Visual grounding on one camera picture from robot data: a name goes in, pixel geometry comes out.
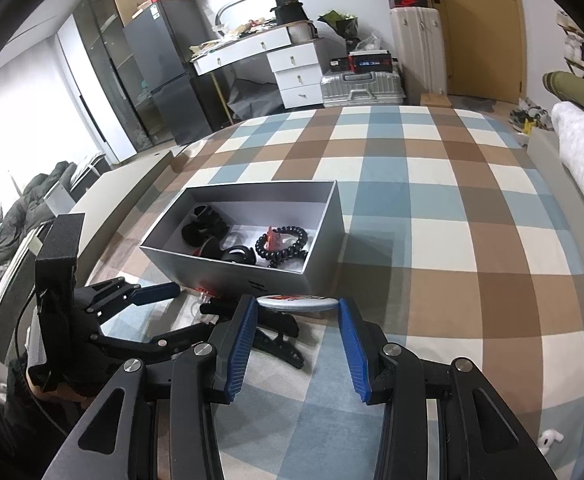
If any shoe rack with shoes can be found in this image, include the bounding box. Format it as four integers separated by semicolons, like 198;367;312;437
556;10;584;79

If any black bead bracelet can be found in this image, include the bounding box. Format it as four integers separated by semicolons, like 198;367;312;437
254;224;311;269

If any black scrunchie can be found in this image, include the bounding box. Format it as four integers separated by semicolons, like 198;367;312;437
181;205;229;248

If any left hand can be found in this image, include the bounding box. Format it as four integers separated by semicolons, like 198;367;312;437
25;374;94;408

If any white dresser desk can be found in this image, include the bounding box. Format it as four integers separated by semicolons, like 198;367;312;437
192;21;329;108

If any black red box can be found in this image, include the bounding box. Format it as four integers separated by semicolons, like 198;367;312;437
330;50;394;74

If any green flower bouquet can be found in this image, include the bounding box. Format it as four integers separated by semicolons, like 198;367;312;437
318;10;358;41

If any glass door cabinet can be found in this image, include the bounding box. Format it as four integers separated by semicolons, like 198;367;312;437
73;0;171;152

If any white upright suitcase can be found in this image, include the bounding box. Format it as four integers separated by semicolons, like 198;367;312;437
389;6;447;104

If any white earbud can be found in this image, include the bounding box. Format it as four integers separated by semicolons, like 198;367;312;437
537;429;564;456

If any grey cardboard box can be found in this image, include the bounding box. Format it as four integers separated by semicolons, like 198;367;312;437
140;181;344;296

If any black long hair clip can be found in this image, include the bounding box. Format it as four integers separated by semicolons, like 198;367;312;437
200;298;305;370

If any silver flat suitcase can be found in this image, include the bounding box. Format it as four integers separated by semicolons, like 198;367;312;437
320;72;406;107

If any black bag on desk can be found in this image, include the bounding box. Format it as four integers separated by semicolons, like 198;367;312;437
272;0;308;25

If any black claw hair clip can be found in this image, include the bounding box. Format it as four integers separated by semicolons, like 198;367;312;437
195;237;257;266

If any plaid bed sheet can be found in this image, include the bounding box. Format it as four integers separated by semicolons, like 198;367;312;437
90;106;584;479

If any wooden door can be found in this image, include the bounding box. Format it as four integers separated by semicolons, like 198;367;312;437
432;0;526;103

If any dark grey refrigerator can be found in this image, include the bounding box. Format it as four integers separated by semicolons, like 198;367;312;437
124;0;211;145

